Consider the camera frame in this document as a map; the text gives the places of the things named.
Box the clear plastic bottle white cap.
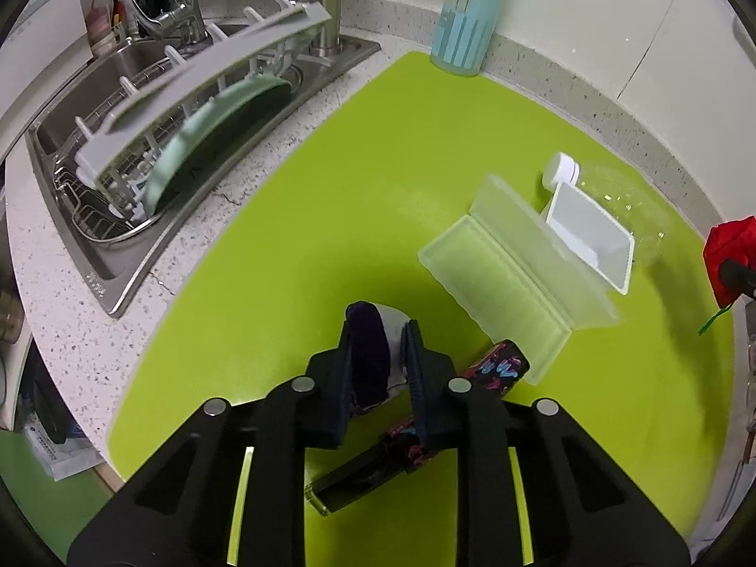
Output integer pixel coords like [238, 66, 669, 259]
[542, 152, 670, 266]

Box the lime green counter mat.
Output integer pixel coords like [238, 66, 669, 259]
[109, 52, 733, 536]

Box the grey dish drying rack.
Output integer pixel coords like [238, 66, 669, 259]
[52, 0, 331, 227]

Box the red artificial rose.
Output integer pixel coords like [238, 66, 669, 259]
[698, 216, 756, 335]

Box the white tissue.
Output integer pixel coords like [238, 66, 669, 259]
[346, 301, 410, 415]

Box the chrome kitchen faucet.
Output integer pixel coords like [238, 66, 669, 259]
[131, 0, 210, 49]

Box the translucent plastic open box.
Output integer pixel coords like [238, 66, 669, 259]
[418, 174, 619, 385]

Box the white rectangular plastic tray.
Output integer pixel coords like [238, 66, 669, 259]
[542, 183, 636, 296]

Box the stainless steel sink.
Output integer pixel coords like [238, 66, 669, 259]
[26, 36, 379, 318]

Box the green plate in rack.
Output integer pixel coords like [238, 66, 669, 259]
[141, 76, 291, 218]

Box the blue white striped cup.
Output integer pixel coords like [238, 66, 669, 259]
[430, 0, 504, 76]

